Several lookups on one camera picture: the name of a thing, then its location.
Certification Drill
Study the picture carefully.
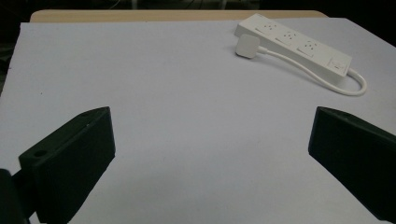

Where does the white power plug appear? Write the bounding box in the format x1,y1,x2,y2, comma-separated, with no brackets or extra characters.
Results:
234,33,268,60

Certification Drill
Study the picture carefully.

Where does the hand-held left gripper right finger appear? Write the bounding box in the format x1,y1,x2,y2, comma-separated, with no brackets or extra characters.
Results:
307,105,396,224

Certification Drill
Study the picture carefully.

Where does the white power strip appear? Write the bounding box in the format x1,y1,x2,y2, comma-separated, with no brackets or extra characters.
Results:
233,12,353,77

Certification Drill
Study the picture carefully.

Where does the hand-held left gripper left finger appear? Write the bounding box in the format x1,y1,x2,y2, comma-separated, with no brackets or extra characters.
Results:
18,105,117,224

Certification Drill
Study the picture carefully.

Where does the white power cable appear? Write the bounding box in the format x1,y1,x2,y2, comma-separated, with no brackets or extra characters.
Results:
264,49,368,97

